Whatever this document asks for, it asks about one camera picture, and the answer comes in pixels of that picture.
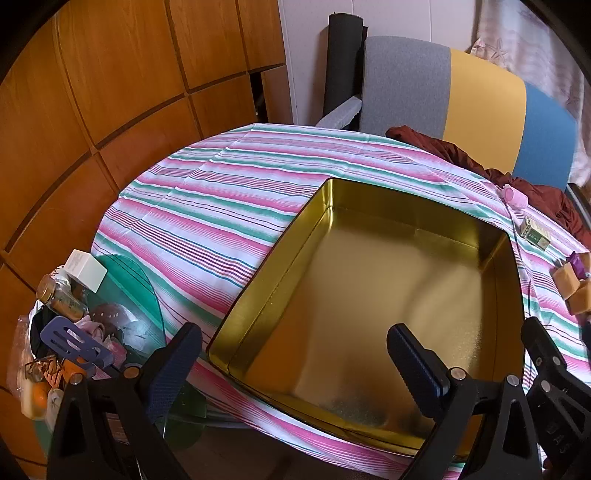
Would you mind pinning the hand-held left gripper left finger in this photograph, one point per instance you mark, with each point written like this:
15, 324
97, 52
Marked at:
171, 369

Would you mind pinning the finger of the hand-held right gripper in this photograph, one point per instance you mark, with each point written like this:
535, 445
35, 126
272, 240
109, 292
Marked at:
549, 360

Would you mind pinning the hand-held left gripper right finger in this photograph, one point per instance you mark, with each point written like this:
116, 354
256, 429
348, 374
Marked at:
415, 364

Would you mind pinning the yellow sponge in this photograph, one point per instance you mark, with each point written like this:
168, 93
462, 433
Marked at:
565, 281
582, 300

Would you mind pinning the gold metal tin box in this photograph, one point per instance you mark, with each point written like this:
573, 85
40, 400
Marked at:
369, 300

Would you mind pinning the purple packet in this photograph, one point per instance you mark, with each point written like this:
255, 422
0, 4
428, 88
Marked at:
581, 263

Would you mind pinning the brown perforated lid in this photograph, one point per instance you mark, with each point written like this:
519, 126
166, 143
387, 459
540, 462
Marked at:
113, 316

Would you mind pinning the green glass turntable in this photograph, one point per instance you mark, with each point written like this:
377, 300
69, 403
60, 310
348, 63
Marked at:
138, 286

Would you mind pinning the blue slotted spatula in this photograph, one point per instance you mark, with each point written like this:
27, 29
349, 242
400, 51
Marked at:
74, 344

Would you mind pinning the small green carton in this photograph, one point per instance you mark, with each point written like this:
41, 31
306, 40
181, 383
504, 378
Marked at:
535, 233

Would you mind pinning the small plain white carton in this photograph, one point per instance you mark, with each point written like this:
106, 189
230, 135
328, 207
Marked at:
85, 270

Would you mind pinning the glass jar with gold lid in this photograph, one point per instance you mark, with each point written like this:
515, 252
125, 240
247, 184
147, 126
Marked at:
57, 297

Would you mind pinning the orange fruit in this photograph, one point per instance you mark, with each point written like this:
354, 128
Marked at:
38, 396

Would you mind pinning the pink tissue packet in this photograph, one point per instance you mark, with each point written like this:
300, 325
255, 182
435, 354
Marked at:
515, 196

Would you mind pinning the pink green striped tablecloth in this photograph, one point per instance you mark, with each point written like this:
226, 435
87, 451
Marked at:
221, 198

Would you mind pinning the dark red cloth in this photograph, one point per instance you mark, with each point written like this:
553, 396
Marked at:
461, 157

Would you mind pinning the grey yellow blue chair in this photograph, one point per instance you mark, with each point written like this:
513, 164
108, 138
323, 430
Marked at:
485, 101

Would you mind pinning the wooden panelled wardrobe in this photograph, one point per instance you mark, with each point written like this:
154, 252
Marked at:
115, 69

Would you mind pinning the patterned pink curtain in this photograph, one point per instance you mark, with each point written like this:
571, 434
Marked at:
531, 41

